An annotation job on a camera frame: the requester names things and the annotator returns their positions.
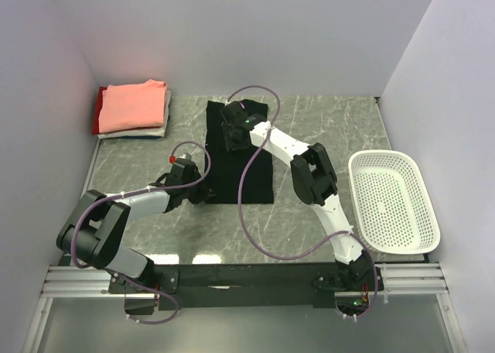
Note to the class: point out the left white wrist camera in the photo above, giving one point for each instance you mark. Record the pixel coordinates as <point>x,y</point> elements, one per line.
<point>181,157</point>

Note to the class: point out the aluminium rail frame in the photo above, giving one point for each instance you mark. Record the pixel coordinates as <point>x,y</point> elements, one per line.
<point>77,314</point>

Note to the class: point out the white perforated plastic basket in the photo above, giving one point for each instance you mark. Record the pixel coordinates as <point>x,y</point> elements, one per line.
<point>393,211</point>

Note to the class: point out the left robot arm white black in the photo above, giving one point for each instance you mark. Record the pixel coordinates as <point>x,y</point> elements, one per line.
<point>94,230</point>

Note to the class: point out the black t shirt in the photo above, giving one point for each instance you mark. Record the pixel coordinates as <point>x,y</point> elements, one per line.
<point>226,169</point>

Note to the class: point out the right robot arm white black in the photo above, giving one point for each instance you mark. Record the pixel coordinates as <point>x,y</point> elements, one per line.
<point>314,182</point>

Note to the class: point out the red folded t shirt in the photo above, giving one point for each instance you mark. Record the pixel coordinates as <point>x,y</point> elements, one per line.
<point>97,110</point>

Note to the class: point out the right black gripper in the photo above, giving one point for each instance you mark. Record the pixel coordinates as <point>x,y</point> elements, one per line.
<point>230,145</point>

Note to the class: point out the pink folded t shirt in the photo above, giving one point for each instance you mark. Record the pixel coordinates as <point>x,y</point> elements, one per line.
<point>133,106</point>

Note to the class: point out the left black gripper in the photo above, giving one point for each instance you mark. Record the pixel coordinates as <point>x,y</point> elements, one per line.
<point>203,194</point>

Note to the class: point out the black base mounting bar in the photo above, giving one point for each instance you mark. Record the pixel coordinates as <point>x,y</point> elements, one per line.
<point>246,285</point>

